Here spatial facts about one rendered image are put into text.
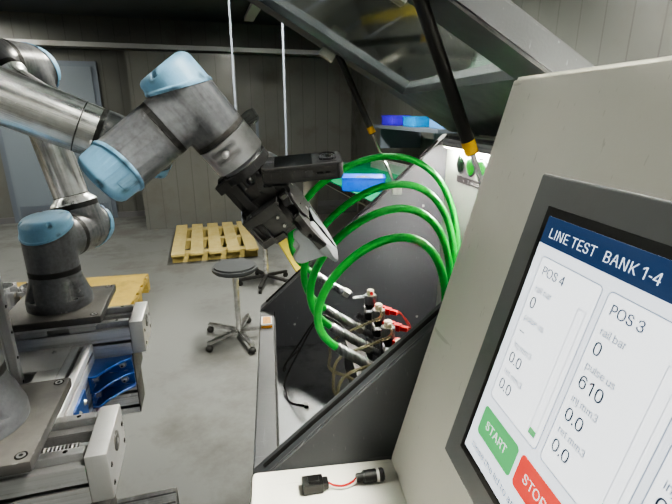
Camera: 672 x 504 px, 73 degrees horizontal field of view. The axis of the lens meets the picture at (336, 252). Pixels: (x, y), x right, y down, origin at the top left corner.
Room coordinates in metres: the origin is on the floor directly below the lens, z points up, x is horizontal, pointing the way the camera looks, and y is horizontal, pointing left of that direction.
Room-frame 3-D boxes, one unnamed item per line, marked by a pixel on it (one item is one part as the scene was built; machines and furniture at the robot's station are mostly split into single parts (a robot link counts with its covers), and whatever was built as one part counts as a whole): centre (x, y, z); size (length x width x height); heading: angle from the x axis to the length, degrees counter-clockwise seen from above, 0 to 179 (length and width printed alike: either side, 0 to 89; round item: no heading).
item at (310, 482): (0.54, -0.01, 0.99); 0.12 x 0.02 x 0.02; 100
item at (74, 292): (1.07, 0.71, 1.09); 0.15 x 0.15 x 0.10
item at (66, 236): (1.08, 0.71, 1.20); 0.13 x 0.12 x 0.14; 175
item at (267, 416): (0.91, 0.16, 0.87); 0.62 x 0.04 x 0.16; 8
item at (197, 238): (5.13, 1.44, 0.06); 1.36 x 0.94 x 0.12; 14
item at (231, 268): (2.84, 0.65, 0.27); 0.51 x 0.49 x 0.54; 14
